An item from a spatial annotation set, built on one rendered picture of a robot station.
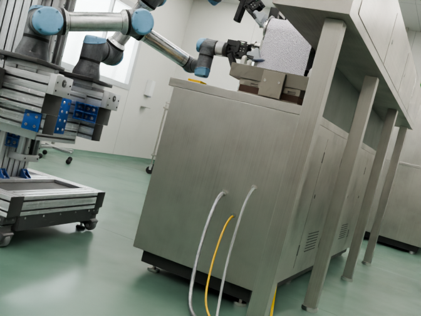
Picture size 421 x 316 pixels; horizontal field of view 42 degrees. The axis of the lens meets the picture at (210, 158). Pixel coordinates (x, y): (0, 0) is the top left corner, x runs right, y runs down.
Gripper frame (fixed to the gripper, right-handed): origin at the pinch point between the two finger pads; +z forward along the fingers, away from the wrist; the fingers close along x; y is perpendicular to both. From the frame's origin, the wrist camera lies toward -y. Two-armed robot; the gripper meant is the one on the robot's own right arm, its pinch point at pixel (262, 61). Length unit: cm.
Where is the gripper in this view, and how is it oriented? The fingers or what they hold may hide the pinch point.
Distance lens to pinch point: 269.9
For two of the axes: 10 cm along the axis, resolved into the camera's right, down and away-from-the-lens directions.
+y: 2.5, -9.7, -0.4
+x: 4.0, 0.7, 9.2
